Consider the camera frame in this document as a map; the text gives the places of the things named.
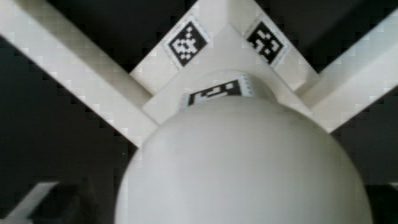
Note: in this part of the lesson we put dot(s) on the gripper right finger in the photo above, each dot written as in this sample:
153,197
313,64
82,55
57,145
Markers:
382,194

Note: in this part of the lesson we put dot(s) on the white lamp base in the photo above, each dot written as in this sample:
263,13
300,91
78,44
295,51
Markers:
222,42

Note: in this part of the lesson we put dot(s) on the white U-shaped fence frame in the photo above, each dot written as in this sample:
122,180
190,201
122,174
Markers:
60,50

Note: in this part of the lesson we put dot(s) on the white lamp bulb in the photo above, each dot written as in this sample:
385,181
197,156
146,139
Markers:
240,165

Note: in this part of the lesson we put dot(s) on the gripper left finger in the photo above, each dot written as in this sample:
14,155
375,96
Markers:
55,204

